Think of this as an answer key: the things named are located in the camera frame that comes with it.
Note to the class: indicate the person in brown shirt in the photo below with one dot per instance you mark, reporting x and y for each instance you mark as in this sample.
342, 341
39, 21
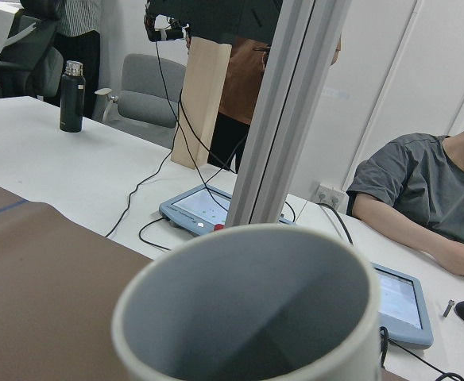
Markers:
241, 87

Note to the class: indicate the black office chair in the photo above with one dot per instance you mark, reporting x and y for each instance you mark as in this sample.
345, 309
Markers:
29, 63

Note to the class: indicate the grey aluminium frame post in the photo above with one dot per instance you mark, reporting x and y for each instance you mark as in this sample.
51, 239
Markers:
303, 47

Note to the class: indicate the white mug grey inside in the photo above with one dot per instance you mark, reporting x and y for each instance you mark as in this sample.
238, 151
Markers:
253, 302

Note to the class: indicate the blue teach pendant tablet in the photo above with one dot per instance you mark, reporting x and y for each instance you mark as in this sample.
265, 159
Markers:
200, 210

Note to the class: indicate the person in grey shirt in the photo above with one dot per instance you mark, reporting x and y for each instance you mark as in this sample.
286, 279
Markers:
412, 191

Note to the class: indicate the brown table mat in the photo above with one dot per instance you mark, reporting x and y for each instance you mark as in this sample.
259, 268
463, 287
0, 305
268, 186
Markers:
59, 283

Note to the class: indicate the grey office chair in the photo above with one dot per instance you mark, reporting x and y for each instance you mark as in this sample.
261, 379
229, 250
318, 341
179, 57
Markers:
146, 105

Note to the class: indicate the black thermos bottle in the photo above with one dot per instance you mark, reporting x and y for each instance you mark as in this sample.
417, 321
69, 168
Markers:
72, 91

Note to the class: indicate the light wooden board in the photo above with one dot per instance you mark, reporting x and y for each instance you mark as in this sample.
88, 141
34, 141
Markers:
201, 94

